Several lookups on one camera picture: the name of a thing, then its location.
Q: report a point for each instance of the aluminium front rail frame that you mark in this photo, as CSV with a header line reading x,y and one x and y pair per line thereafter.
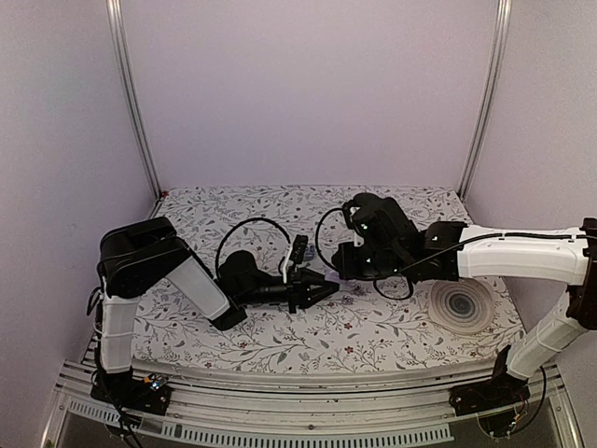
x,y
213,408

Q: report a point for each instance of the swirl patterned glass plate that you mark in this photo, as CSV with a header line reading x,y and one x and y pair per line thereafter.
x,y
465,307

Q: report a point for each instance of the dark purple earbud case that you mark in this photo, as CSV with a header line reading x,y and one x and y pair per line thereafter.
x,y
310,253

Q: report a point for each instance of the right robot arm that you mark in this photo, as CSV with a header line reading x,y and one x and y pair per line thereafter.
x,y
391,245

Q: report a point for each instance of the right aluminium corner post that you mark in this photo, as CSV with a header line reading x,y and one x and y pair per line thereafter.
x,y
496,59

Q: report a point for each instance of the floral patterned table mat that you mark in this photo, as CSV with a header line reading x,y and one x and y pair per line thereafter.
x,y
387,329

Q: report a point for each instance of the light purple round earbud case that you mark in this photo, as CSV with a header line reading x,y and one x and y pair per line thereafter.
x,y
332,276

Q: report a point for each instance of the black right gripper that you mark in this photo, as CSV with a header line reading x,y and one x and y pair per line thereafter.
x,y
341,261

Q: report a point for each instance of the aluminium corner post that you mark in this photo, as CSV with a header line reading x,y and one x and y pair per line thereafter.
x,y
119,39
496,59

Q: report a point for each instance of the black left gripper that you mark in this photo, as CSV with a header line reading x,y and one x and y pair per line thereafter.
x,y
299,290

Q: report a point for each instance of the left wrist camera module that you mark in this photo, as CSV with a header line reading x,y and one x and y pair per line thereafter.
x,y
294,256

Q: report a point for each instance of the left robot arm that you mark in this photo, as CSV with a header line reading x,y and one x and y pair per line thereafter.
x,y
136,257

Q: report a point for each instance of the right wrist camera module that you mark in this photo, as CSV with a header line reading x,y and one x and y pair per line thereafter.
x,y
348,210

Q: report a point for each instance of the left aluminium corner post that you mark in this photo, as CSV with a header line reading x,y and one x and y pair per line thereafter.
x,y
119,39

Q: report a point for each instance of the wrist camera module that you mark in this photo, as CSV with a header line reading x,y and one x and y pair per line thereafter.
x,y
294,256
348,210

